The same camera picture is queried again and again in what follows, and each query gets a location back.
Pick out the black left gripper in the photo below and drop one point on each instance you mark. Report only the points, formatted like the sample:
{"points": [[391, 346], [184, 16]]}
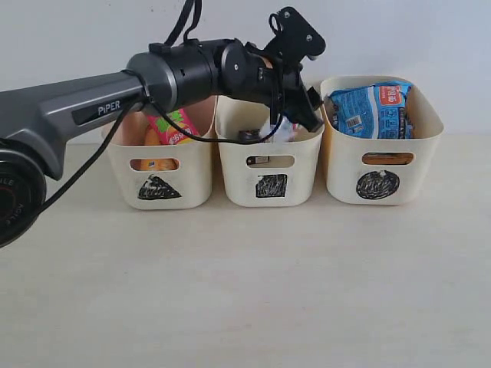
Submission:
{"points": [[298, 103]]}

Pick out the blue white milk carton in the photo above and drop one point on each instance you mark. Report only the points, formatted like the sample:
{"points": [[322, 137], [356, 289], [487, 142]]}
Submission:
{"points": [[286, 132]]}

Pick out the blue instant noodle bag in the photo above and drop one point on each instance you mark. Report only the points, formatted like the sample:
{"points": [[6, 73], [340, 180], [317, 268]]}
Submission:
{"points": [[378, 111]]}

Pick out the orange instant noodle bag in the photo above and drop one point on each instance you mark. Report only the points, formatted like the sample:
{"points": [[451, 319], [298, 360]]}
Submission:
{"points": [[387, 159]]}

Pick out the pink Lay's chips can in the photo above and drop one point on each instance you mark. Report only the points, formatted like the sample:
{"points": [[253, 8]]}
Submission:
{"points": [[167, 133]]}

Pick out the yellow Lay's chips can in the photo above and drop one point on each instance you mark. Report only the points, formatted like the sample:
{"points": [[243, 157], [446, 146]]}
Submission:
{"points": [[151, 138]]}

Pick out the purple juice carton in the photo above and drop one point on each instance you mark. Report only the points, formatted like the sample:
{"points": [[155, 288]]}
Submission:
{"points": [[249, 136]]}

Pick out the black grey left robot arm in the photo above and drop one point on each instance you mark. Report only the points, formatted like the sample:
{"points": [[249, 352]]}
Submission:
{"points": [[37, 122]]}

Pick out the cream bin with square mark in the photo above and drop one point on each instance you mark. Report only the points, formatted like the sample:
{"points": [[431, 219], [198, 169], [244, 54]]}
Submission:
{"points": [[265, 174]]}

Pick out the cream bin with circle mark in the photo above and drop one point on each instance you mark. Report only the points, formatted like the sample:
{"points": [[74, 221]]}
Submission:
{"points": [[350, 181]]}

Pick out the cream bin with triangle mark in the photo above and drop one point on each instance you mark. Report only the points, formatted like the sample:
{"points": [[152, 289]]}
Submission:
{"points": [[184, 188]]}

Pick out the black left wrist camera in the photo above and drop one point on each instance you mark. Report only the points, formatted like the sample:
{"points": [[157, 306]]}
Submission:
{"points": [[294, 39]]}

